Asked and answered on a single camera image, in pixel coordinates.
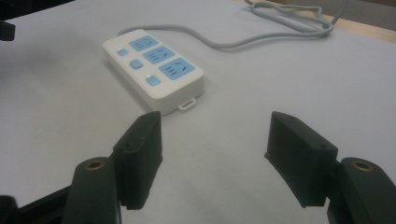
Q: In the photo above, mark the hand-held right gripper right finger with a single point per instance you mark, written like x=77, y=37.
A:
x=305, y=161

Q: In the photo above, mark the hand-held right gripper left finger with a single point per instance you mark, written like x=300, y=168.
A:
x=137, y=161

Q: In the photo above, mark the dark object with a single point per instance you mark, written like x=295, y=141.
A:
x=7, y=29

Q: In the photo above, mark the white power strip blue sockets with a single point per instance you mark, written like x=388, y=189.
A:
x=155, y=71

